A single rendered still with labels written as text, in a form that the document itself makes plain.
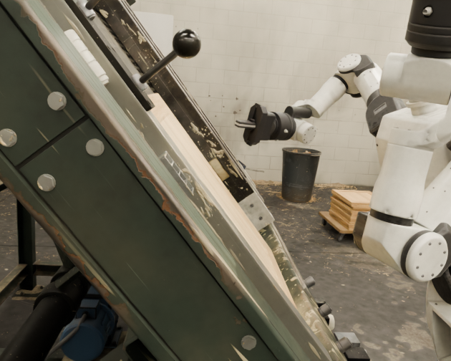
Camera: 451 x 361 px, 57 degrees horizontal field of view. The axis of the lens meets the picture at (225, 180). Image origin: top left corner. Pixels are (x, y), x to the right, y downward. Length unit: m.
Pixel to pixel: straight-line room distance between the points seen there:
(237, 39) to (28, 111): 5.78
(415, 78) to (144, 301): 0.48
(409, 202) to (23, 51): 0.53
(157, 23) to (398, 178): 4.14
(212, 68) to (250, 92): 0.64
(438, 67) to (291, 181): 4.69
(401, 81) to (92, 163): 0.46
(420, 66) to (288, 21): 5.67
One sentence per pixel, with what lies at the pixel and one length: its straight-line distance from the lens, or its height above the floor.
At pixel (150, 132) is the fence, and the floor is 1.29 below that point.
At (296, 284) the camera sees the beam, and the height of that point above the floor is 0.91.
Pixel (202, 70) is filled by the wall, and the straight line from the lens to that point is 6.02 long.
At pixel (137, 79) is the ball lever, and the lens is 0.62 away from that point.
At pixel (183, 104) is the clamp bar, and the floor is 1.30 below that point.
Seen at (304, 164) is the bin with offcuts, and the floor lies 0.51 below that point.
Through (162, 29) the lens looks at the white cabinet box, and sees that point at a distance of 4.64.
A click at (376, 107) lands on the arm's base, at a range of 1.21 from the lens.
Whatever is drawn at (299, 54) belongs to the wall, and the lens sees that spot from 6.30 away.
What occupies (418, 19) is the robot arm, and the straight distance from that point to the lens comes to 0.65.
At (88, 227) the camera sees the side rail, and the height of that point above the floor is 1.23.
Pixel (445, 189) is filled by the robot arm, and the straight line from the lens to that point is 0.75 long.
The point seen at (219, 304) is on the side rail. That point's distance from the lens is 0.40.
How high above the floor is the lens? 1.36
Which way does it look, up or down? 13 degrees down
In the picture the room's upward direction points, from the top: 5 degrees clockwise
